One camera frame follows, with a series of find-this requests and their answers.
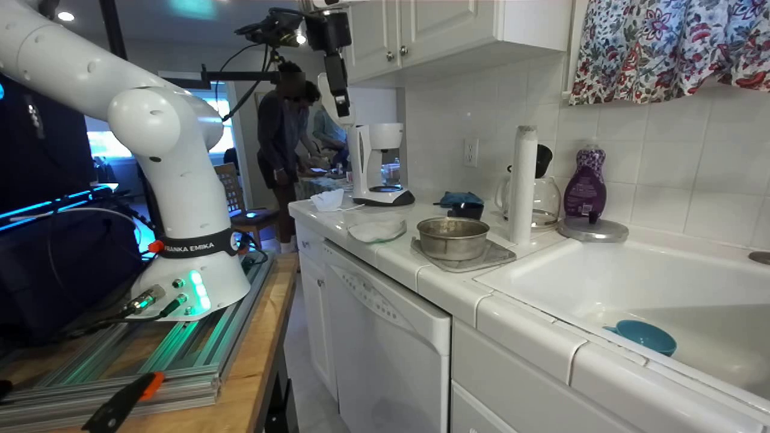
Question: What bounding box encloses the purple soap bottle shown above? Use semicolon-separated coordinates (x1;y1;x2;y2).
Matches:
560;147;609;226

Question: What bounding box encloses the blue terry cloth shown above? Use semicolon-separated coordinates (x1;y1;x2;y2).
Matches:
439;191;487;222

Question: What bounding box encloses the silver metal bowl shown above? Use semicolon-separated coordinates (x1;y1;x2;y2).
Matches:
415;216;492;265

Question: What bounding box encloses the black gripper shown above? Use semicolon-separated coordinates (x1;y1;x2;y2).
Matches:
320;52;354;121

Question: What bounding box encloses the orange black clamp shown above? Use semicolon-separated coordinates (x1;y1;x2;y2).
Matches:
80;369;168;433

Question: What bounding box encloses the white wall outlet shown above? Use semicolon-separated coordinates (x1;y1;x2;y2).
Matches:
463;138;484;172

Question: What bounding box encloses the black camera on boom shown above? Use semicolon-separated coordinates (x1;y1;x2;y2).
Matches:
234;5;309;48

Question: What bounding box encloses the person in dark clothes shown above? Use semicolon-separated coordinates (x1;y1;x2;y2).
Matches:
256;61;309;245

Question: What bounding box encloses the white folded towel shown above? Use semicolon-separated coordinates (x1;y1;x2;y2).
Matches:
345;206;410;245

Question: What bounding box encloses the white sink base cabinet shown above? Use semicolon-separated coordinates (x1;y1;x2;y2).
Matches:
294;231;770;433

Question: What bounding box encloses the white dishwasher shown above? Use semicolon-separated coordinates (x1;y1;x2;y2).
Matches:
323;239;454;433

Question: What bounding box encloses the black computer monitor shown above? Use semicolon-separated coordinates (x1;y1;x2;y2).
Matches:
0;75;149;349

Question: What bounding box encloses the floral window curtain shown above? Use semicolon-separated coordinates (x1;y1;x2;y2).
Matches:
564;0;770;109

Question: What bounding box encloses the white kitchen sink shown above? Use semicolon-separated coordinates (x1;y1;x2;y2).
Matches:
474;237;770;405

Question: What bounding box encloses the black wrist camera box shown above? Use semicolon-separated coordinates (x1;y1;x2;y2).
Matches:
303;10;354;55

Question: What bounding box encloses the blue sponge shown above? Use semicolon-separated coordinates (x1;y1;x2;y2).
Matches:
603;318;679;360

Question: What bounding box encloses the white crumpled paper towel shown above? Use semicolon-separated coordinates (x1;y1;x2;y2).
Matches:
309;188;350;216

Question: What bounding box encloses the white upper wall cabinet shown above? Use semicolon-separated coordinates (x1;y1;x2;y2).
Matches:
342;0;577;85

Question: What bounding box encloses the round silver lid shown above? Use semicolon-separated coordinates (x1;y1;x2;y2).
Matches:
555;215;630;245

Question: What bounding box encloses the white coffee maker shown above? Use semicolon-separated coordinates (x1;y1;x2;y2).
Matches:
350;121;419;210

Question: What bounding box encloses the aluminium mounting frame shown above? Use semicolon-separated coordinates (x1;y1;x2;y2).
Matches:
0;254;276;428

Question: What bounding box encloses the wooden work table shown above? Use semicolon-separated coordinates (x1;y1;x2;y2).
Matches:
0;251;301;433

